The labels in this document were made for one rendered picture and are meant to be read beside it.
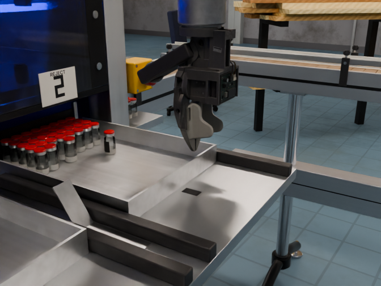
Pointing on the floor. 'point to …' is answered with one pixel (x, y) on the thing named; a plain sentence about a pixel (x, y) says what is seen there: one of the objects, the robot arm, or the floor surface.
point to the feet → (282, 263)
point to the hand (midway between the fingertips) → (190, 142)
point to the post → (113, 69)
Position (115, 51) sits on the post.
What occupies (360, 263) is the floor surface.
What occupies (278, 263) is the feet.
